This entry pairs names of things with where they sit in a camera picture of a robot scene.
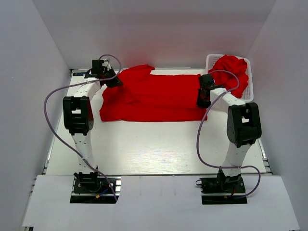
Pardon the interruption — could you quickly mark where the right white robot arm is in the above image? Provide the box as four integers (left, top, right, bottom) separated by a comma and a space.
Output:
197, 74, 262, 192

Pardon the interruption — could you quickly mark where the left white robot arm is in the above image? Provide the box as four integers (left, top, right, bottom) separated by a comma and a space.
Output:
63, 58, 123, 192

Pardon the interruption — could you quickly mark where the white plastic basket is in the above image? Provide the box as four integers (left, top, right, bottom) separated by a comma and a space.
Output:
205, 54, 254, 102

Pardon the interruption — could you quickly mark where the blue table label sticker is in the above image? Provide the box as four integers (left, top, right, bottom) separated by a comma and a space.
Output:
73, 72, 85, 76

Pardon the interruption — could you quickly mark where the red t shirt pile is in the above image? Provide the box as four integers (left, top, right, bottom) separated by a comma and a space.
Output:
208, 55, 249, 98

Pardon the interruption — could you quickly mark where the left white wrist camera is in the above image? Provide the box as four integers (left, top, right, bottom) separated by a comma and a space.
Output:
102, 59, 112, 70

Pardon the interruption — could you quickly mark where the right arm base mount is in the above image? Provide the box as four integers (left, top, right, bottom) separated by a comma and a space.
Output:
195, 177, 247, 205

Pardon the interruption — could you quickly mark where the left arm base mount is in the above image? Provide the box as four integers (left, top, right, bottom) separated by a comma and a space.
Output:
69, 177, 121, 204

